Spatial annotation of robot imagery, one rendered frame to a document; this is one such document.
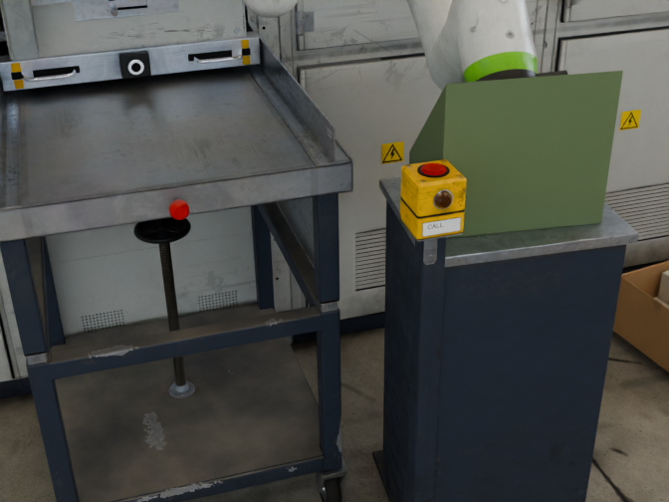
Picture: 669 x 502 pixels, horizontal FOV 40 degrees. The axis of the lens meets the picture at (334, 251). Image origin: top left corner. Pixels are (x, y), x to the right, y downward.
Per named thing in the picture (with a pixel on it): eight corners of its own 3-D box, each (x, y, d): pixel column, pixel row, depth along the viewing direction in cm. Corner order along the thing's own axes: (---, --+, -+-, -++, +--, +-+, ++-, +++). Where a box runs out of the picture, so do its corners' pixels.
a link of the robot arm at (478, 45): (518, 104, 170) (500, 11, 175) (553, 66, 156) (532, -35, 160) (451, 107, 168) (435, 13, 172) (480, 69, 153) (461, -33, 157)
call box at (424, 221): (464, 235, 146) (468, 176, 141) (417, 243, 144) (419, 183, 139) (444, 213, 152) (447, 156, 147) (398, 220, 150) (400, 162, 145)
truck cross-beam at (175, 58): (260, 64, 202) (259, 37, 199) (3, 92, 189) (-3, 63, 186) (255, 57, 206) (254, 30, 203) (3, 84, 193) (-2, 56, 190)
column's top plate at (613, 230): (558, 168, 184) (559, 158, 183) (637, 243, 157) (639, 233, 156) (378, 187, 177) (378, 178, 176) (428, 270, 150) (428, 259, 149)
